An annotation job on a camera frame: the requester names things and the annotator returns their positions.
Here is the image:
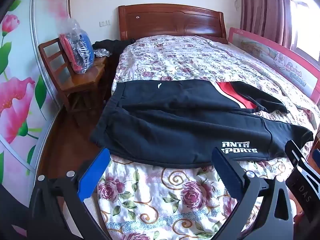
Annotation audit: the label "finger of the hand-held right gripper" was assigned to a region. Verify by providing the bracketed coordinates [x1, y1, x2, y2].
[285, 140, 320, 188]

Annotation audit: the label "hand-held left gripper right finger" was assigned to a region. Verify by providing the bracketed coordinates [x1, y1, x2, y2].
[211, 147, 294, 240]

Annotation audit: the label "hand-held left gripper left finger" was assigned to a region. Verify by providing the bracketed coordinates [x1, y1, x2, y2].
[29, 148, 112, 240]

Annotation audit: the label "black sports pants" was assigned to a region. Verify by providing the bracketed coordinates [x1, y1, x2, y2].
[90, 79, 314, 169]

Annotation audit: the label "wooden chair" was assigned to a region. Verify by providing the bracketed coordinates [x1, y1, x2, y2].
[39, 39, 106, 122]

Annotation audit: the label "floral sliding wardrobe door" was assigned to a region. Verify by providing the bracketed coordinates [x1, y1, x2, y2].
[0, 0, 72, 233]

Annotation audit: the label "floral bed quilt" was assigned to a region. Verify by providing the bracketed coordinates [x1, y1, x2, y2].
[96, 35, 320, 240]

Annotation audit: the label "plastic bag of clothes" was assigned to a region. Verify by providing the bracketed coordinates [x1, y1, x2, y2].
[59, 18, 95, 75]

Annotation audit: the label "window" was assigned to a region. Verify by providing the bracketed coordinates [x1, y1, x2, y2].
[287, 0, 320, 63]

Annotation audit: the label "black clothes pile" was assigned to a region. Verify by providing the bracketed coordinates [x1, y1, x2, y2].
[92, 38, 137, 55]

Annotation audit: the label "dark red curtain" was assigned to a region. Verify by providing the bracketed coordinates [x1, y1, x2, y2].
[239, 0, 295, 50]

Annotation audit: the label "wooden bed headboard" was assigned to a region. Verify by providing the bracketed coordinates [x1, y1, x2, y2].
[118, 3, 228, 43]

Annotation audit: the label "pink bed guard rail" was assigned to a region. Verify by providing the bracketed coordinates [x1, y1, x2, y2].
[228, 27, 320, 104]

